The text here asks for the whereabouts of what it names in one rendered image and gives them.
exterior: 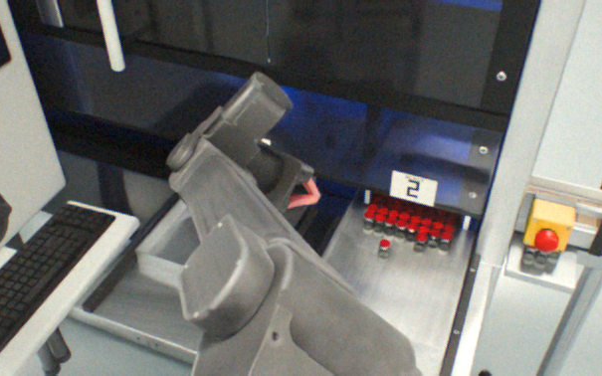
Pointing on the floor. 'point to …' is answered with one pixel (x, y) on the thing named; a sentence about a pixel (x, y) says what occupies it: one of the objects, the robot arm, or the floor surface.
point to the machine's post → (526, 129)
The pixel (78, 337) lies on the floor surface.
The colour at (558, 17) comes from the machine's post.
